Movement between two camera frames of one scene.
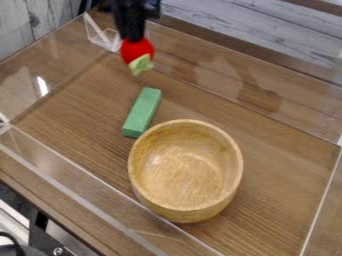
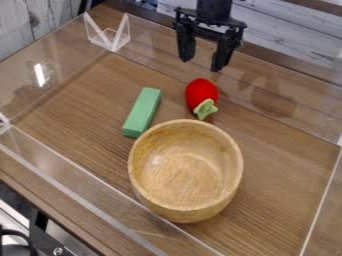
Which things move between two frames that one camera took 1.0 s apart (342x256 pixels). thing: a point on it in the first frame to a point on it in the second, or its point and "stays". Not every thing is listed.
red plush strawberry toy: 138,54 to 202,97
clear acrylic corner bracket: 107,37 stays
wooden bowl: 184,169 stays
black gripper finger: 123,22 to 186,35
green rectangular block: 142,116 stays
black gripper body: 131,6 to 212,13
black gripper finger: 136,26 to 228,42
